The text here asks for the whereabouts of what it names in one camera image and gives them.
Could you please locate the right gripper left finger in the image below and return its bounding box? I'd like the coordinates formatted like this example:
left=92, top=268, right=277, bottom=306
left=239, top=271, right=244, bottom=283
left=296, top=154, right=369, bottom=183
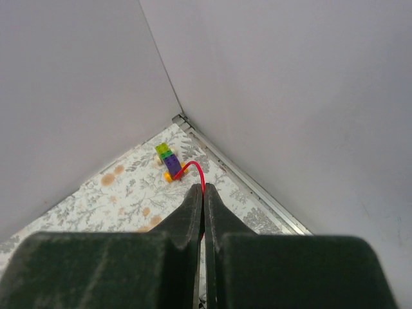
left=1, top=185, right=201, bottom=308

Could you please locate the aluminium rail frame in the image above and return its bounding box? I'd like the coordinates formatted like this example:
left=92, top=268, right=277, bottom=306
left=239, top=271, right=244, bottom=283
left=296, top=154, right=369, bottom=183
left=173, top=113, right=311, bottom=235

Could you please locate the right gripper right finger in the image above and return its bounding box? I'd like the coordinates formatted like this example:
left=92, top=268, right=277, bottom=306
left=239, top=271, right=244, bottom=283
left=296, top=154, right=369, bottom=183
left=203, top=184, right=397, bottom=308

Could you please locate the colourful toy block train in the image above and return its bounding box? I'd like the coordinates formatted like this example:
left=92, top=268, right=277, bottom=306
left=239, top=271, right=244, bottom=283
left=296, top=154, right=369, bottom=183
left=154, top=142, right=185, bottom=183

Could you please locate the floral table mat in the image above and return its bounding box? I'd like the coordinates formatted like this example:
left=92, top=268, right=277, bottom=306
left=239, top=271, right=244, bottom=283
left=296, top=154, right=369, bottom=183
left=1, top=125, right=288, bottom=304

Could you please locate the single red wire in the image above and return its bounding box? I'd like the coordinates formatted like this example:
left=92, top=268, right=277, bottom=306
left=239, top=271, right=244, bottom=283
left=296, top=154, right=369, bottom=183
left=172, top=160, right=207, bottom=245

